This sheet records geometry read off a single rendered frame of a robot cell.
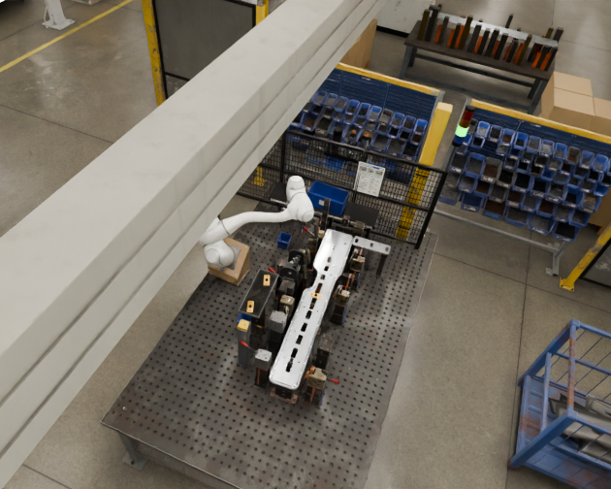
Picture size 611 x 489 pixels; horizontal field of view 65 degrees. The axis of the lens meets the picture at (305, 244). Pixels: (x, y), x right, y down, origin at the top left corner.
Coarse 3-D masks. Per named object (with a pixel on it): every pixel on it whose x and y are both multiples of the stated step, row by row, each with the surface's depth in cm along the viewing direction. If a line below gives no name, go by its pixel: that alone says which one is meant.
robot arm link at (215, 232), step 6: (216, 222) 287; (210, 228) 285; (216, 228) 286; (222, 228) 285; (204, 234) 286; (210, 234) 286; (216, 234) 286; (222, 234) 286; (228, 234) 288; (204, 240) 287; (210, 240) 287; (216, 240) 288
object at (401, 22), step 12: (396, 0) 827; (408, 0) 819; (420, 0) 813; (432, 0) 807; (384, 12) 847; (396, 12) 840; (408, 12) 832; (420, 12) 825; (384, 24) 861; (396, 24) 854; (408, 24) 846
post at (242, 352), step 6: (240, 330) 293; (246, 330) 293; (240, 336) 298; (246, 336) 296; (246, 342) 304; (240, 348) 310; (246, 348) 309; (240, 354) 316; (246, 354) 315; (240, 360) 322; (246, 360) 320; (246, 366) 324
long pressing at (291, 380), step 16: (336, 240) 371; (352, 240) 373; (320, 256) 358; (336, 256) 359; (320, 272) 348; (336, 272) 349; (304, 304) 327; (320, 304) 329; (304, 320) 318; (320, 320) 320; (288, 336) 309; (304, 336) 310; (288, 352) 301; (304, 352) 302; (304, 368) 295; (288, 384) 287
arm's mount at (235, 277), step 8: (224, 240) 366; (232, 240) 364; (248, 248) 361; (240, 256) 363; (248, 256) 369; (208, 264) 370; (240, 264) 363; (248, 264) 376; (208, 272) 376; (216, 272) 371; (224, 272) 366; (232, 272) 365; (240, 272) 363; (232, 280) 370; (240, 280) 372
